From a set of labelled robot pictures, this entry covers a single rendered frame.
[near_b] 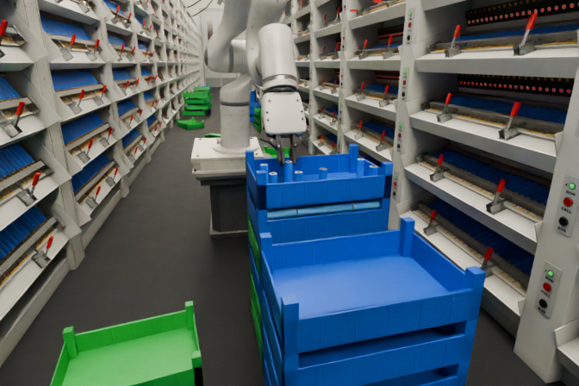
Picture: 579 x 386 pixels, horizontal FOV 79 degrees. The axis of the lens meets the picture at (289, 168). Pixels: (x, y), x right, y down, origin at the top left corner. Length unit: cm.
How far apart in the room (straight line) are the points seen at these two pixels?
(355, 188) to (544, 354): 57
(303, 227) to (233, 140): 73
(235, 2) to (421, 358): 108
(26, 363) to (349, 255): 82
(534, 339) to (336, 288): 57
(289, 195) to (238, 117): 72
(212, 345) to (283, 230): 40
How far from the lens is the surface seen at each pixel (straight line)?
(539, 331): 105
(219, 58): 135
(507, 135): 103
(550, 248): 96
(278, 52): 86
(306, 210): 76
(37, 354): 116
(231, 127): 141
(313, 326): 50
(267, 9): 94
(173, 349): 103
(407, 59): 141
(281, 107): 82
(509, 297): 112
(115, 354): 107
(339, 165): 96
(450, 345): 64
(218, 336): 104
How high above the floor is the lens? 69
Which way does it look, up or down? 17 degrees down
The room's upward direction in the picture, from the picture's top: straight up
